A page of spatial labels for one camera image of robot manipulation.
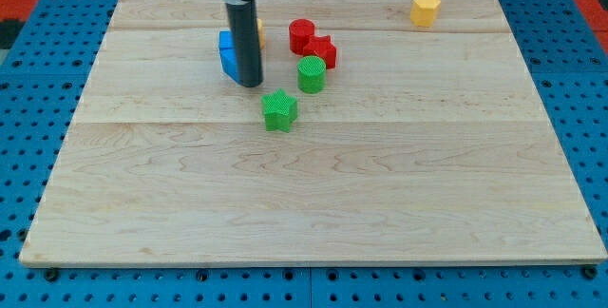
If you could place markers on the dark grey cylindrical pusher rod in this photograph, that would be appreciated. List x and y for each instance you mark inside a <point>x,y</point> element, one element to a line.
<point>242,19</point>

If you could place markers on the green cylinder block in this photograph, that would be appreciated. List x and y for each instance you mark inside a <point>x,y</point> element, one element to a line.
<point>311,74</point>

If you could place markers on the red star block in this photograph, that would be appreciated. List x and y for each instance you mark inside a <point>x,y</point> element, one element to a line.
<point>322,47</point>

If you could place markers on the green star block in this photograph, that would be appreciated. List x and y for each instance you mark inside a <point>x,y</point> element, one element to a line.
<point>280,110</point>

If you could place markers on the yellow block behind rod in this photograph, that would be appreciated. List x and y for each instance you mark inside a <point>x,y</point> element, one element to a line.
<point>261,33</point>

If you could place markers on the blue block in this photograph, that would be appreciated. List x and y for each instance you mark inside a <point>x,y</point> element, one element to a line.
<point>227,55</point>

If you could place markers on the red cylinder block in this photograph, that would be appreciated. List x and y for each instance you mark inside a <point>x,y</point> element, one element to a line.
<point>300,31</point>

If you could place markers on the wooden board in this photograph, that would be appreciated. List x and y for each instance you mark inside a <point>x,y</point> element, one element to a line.
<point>426,147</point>

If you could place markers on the yellow hexagon block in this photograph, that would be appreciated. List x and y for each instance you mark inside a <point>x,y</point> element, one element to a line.
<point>423,13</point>

